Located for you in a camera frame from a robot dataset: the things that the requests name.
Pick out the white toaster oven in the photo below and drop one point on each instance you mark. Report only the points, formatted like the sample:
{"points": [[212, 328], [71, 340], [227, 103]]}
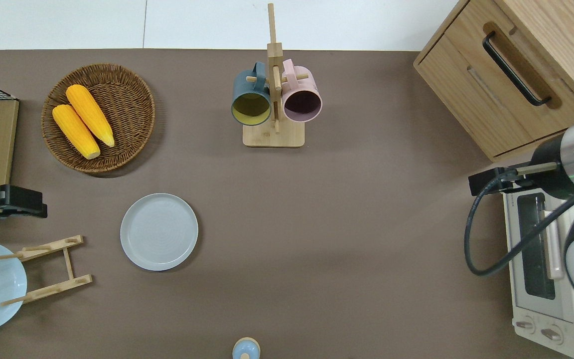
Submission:
{"points": [[531, 309]]}

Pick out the gray round plate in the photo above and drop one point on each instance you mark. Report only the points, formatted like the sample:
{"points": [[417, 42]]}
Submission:
{"points": [[159, 232]]}

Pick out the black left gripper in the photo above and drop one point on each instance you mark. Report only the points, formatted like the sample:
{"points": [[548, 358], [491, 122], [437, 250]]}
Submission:
{"points": [[18, 204]]}

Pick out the wooden mug tree stand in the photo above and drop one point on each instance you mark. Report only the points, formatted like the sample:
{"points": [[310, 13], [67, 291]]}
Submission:
{"points": [[273, 137]]}

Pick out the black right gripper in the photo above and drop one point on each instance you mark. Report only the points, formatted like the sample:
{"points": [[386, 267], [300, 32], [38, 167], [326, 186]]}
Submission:
{"points": [[486, 182]]}

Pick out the wooden drawer cabinet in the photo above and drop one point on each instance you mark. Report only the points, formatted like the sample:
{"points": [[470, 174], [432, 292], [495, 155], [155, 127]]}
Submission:
{"points": [[466, 85]]}

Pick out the yellow corn cob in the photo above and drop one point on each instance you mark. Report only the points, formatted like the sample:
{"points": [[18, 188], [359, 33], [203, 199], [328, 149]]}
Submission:
{"points": [[90, 114], [75, 130]]}

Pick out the brown wicker basket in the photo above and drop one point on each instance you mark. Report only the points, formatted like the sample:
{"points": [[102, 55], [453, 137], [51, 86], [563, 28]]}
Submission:
{"points": [[127, 104]]}

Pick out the wooden plate rack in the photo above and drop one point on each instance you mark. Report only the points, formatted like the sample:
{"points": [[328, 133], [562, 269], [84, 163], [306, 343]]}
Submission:
{"points": [[68, 262]]}

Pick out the toaster oven knob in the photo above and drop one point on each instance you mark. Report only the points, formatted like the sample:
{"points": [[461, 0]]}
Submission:
{"points": [[551, 334], [525, 325]]}

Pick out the dark blue mug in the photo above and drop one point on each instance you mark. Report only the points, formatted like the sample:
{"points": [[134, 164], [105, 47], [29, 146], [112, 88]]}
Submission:
{"points": [[245, 87]]}

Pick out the pink mug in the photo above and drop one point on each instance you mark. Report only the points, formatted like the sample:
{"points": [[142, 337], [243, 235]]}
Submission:
{"points": [[307, 87]]}

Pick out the light blue bottle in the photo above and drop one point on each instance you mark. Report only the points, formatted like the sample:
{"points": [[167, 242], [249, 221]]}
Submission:
{"points": [[245, 349]]}

